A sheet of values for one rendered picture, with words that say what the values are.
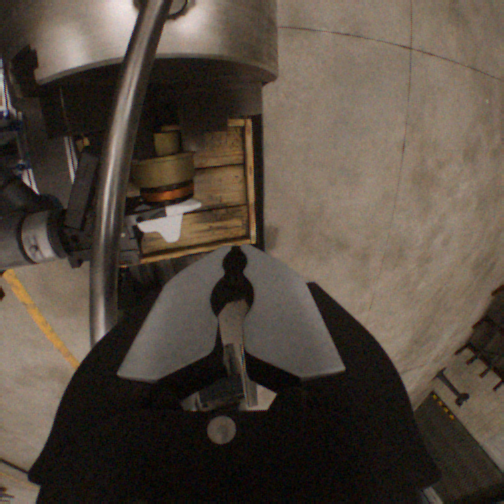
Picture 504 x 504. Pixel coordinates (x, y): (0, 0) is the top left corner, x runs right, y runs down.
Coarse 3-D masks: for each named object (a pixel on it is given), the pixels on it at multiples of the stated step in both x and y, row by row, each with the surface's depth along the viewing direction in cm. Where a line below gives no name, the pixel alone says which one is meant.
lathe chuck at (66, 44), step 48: (0, 0) 9; (48, 0) 9; (96, 0) 10; (192, 0) 12; (240, 0) 14; (0, 48) 12; (48, 48) 11; (96, 48) 11; (192, 48) 14; (240, 48) 16
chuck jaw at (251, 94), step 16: (176, 96) 25; (192, 96) 25; (208, 96) 26; (224, 96) 26; (240, 96) 26; (256, 96) 27; (192, 112) 26; (208, 112) 27; (224, 112) 27; (240, 112) 27; (256, 112) 28; (192, 128) 27; (208, 128) 28; (224, 128) 28; (192, 144) 28
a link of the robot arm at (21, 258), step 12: (12, 216) 28; (24, 216) 27; (0, 228) 25; (12, 228) 25; (0, 240) 24; (12, 240) 25; (0, 252) 24; (12, 252) 25; (24, 252) 26; (0, 264) 25; (12, 264) 26; (24, 264) 27
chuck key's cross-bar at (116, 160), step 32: (160, 0) 7; (160, 32) 8; (128, 64) 7; (128, 96) 8; (128, 128) 8; (128, 160) 8; (96, 192) 8; (96, 224) 8; (96, 256) 8; (96, 288) 8; (96, 320) 9
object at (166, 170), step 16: (160, 144) 26; (176, 144) 28; (144, 160) 26; (160, 160) 26; (176, 160) 27; (192, 160) 30; (144, 176) 27; (160, 176) 27; (176, 176) 28; (192, 176) 30; (144, 192) 29; (160, 192) 29; (176, 192) 29; (192, 192) 32
